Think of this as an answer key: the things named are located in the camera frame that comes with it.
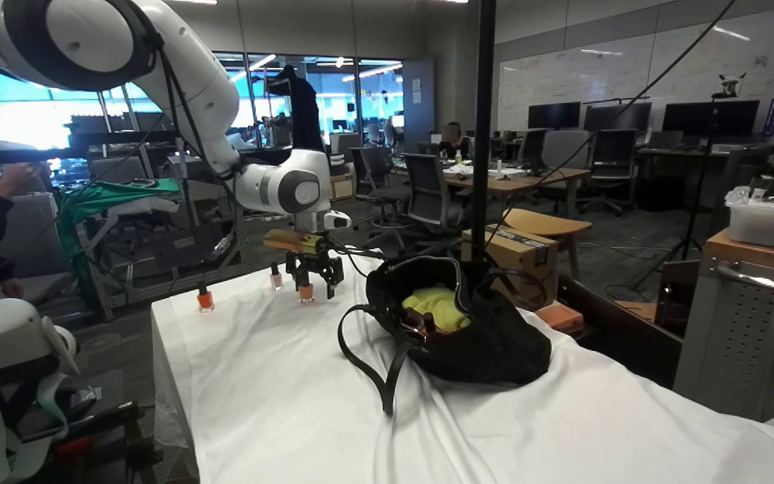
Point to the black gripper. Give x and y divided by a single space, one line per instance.
315 257

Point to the red-orange nail polish bottle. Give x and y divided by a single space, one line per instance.
205 298

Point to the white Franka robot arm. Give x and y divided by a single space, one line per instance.
194 84

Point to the grey office chair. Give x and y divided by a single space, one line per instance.
429 188
378 171

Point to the yellow cloth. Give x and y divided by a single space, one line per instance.
440 308

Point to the white tablecloth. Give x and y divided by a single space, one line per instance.
335 419

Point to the black hanging jacket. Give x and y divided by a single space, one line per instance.
303 107

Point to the seated person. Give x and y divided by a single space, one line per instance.
453 144

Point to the cardboard box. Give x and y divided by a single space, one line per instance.
523 257

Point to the wooden office table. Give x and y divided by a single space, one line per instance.
512 181

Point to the black vertical pole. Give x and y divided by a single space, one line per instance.
482 136

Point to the green cloth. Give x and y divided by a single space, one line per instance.
109 196

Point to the orange block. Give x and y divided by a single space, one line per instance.
564 317

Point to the grey armchair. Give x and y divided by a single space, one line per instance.
39 236

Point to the dark brown crate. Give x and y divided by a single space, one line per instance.
620 337

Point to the black office chair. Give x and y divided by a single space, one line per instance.
615 150

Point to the grey cabinet with wooden top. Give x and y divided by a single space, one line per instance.
727 340

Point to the wide black computer monitor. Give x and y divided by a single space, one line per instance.
711 119

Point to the white plastic tub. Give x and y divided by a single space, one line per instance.
760 219

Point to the black tripod stand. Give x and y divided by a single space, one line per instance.
729 86

